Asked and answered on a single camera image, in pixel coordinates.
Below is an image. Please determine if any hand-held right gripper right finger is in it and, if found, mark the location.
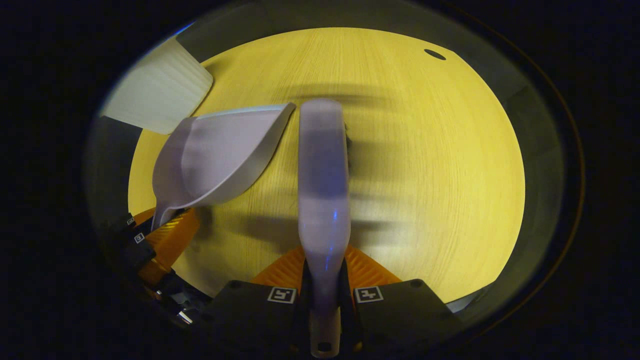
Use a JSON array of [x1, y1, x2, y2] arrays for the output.
[[343, 244, 465, 354]]

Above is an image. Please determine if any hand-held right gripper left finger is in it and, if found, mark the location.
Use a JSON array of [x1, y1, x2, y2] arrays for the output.
[[199, 245, 310, 353]]

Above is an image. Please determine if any pale pink dustpan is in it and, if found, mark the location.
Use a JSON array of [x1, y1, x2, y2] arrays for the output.
[[151, 102, 297, 232]]

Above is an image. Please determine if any white ribbed garbage bin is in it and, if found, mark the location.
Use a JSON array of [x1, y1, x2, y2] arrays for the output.
[[101, 37, 215, 136]]

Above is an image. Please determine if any small pale pink broom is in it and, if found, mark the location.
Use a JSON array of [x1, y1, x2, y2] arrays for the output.
[[298, 98, 352, 359]]

